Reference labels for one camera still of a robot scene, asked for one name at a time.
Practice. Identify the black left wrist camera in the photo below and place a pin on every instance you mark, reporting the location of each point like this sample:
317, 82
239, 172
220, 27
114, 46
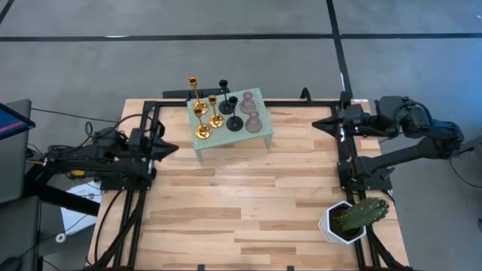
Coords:
136, 138

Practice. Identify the gold candlestick holder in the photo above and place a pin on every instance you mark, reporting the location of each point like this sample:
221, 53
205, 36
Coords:
217, 121
203, 131
202, 108

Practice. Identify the white paper sheet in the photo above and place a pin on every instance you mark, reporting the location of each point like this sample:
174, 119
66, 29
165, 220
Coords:
79, 218

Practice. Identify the mint green perforated metal stand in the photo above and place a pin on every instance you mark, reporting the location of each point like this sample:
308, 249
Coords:
229, 141

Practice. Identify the black aluminium table frame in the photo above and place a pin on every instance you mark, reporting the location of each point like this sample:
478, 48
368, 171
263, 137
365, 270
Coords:
301, 102

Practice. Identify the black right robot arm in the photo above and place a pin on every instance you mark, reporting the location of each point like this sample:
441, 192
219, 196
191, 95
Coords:
414, 150

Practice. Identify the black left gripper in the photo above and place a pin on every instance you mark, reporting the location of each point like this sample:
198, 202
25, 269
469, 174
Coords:
148, 158

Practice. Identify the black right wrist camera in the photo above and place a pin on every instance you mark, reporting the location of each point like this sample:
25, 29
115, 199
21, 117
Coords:
356, 114

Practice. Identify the white hexagonal plant pot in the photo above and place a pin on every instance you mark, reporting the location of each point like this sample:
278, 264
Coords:
324, 226

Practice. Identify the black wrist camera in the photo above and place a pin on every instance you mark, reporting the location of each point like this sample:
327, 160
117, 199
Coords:
356, 114
136, 138

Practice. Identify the black candlestick holder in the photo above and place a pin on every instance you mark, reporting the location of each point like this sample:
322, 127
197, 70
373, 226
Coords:
234, 123
226, 108

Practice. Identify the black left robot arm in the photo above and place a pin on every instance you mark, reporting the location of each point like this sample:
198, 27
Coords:
94, 165

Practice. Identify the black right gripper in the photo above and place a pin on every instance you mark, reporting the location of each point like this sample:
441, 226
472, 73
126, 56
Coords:
357, 131

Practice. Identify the monitor with blue screen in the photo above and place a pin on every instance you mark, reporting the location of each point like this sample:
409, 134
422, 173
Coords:
11, 122

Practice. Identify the green cactus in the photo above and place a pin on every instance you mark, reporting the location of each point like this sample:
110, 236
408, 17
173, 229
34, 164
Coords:
365, 214

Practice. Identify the pink ribbed glass candle holder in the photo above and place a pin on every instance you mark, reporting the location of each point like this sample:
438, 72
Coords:
247, 104
253, 123

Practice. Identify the white tape roll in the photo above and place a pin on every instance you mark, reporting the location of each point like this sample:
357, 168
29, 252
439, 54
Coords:
60, 237

